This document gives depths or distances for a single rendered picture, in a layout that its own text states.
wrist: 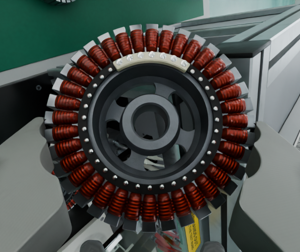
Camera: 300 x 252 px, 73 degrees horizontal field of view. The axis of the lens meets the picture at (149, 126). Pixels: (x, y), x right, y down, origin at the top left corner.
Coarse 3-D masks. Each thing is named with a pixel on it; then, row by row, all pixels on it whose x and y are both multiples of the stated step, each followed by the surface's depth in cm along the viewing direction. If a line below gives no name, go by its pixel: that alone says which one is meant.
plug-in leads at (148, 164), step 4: (148, 156) 39; (152, 156) 39; (156, 156) 38; (144, 160) 36; (148, 160) 36; (144, 164) 42; (148, 164) 41; (152, 164) 35; (156, 164) 35; (160, 164) 35; (148, 168) 41; (152, 168) 40; (156, 168) 40
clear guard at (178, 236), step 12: (120, 228) 16; (156, 228) 19; (180, 228) 23; (204, 228) 29; (108, 240) 15; (120, 240) 16; (132, 240) 17; (144, 240) 18; (156, 240) 20; (168, 240) 21; (180, 240) 24; (204, 240) 30
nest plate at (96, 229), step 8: (104, 216) 53; (88, 224) 50; (96, 224) 51; (104, 224) 54; (80, 232) 49; (88, 232) 50; (96, 232) 52; (104, 232) 54; (112, 232) 56; (72, 240) 47; (80, 240) 49; (104, 240) 55; (64, 248) 46; (72, 248) 47
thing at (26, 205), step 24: (0, 144) 9; (24, 144) 9; (48, 144) 11; (0, 168) 7; (24, 168) 7; (48, 168) 9; (0, 192) 6; (24, 192) 7; (48, 192) 7; (0, 216) 6; (24, 216) 6; (48, 216) 6; (0, 240) 5; (24, 240) 5; (48, 240) 6
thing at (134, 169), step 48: (96, 48) 11; (144, 48) 11; (192, 48) 11; (96, 96) 11; (144, 96) 12; (192, 96) 12; (240, 96) 11; (96, 144) 10; (144, 144) 11; (192, 144) 12; (240, 144) 11; (96, 192) 10; (144, 192) 10; (192, 192) 10
